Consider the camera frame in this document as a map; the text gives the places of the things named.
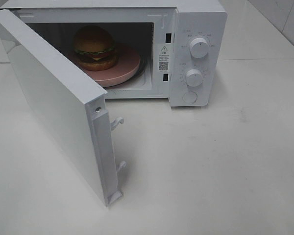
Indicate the round white door button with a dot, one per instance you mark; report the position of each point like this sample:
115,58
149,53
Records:
189,97

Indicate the pink round plate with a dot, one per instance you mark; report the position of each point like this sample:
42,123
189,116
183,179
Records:
126,66

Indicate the white microwave door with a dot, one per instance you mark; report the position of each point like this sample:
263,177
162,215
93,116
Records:
68,102

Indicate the burger with lettuce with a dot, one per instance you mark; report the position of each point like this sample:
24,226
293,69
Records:
94,48

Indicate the glass microwave turntable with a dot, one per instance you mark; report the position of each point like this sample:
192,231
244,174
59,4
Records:
138,76

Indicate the lower white control knob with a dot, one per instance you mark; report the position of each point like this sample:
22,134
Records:
194,78

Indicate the white control knob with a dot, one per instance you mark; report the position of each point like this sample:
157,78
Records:
199,46
194,78

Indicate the white warning label sticker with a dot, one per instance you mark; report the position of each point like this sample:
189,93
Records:
163,52

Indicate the white microwave oven body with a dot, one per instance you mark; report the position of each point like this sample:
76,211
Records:
142,25

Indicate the upper white control knob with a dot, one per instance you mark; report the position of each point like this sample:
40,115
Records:
199,46

